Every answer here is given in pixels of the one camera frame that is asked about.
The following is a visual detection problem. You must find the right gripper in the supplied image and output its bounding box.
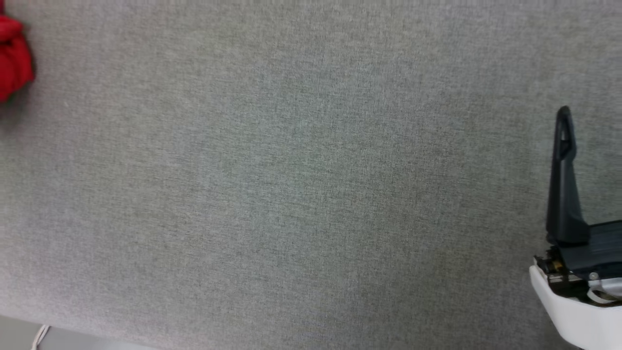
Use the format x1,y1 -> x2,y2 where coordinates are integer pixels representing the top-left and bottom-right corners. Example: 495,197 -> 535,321
529,105 -> 622,350

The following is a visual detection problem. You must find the thin white cable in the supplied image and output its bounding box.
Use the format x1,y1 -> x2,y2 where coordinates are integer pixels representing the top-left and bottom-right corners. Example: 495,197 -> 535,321
32,325 -> 50,350

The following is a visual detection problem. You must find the red and white garment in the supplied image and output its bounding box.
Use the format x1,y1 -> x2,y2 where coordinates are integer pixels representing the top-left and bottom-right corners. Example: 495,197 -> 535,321
0,15 -> 35,103

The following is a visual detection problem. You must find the grey fabric sofa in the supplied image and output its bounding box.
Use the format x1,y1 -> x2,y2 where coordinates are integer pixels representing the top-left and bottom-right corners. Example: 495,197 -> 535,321
0,0 -> 622,350

